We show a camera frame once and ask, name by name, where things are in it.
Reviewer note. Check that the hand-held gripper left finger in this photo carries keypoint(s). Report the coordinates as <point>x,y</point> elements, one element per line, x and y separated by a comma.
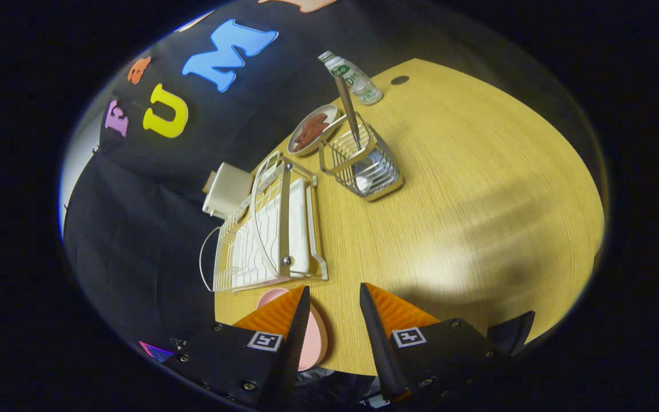
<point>298,343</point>

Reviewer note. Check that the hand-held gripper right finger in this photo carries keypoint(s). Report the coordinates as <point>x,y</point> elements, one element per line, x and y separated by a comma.
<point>378,337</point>

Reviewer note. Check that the pink plate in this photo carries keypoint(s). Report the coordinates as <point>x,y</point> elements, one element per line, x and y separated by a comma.
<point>315,343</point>

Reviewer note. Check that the brown wooden spoon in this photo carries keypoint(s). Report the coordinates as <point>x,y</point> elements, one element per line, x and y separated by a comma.
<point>348,111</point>

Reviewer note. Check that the beige plate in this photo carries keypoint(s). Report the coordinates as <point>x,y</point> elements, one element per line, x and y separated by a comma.
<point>332,114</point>

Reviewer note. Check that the white drip tray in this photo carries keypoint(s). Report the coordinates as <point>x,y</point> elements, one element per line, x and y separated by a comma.
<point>298,229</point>

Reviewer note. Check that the white toaster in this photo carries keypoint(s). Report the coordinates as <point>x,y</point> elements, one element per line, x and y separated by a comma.
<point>229,189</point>

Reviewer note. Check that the toast bread slice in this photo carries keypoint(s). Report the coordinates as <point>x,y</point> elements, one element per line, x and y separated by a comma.
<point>209,183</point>

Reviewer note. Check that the black backdrop cloth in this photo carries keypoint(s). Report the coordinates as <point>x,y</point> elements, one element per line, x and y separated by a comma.
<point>135,240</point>

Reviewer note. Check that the brown steak piece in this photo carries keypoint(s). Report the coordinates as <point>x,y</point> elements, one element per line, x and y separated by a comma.
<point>305,138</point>
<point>317,123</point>

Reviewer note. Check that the white green drink bottle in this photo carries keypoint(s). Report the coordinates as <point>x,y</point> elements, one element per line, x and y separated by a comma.
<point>358,83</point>

